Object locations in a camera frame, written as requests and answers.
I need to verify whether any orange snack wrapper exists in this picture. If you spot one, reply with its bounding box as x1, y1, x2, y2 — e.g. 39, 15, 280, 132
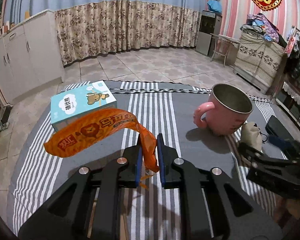
44, 108, 159, 173

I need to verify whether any black zip case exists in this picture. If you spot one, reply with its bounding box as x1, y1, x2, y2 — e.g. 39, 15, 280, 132
266, 115, 300, 148

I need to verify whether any beige cloth pouch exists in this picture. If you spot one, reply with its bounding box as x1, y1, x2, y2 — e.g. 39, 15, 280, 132
240, 122, 262, 152

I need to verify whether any low shelf with lace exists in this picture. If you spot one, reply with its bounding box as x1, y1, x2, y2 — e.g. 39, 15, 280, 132
276, 81, 300, 130

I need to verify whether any grey striped tablecloth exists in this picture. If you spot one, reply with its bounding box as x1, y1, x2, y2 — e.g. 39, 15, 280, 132
7, 81, 300, 239

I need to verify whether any pink metal mug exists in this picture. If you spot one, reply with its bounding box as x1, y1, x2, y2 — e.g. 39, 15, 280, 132
193, 83, 253, 136

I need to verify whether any light blue tissue box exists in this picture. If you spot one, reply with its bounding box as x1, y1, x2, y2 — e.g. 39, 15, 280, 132
50, 80, 117, 132

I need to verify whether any clothes rack with garments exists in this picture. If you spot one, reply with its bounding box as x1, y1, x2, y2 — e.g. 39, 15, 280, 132
285, 25, 300, 87

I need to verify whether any cloth covered storage cabinet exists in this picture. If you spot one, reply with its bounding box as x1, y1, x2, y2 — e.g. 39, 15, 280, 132
234, 30, 287, 96

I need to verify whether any pile of clothes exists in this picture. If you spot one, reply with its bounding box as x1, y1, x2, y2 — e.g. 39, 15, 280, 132
240, 12, 284, 43

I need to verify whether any small metal stool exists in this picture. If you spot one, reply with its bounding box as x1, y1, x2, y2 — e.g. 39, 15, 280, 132
211, 34, 240, 67

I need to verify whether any black water dispenser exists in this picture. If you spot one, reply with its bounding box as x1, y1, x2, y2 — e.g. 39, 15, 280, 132
196, 10, 222, 57

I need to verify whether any white cabinet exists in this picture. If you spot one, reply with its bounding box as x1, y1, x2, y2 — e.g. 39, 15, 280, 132
0, 10, 65, 104

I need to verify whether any blue floral curtain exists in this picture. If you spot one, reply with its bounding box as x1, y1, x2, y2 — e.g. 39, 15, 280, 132
4, 0, 206, 65

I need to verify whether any blue bag on dispenser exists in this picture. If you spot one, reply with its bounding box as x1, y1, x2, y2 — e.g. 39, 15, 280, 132
207, 0, 222, 14

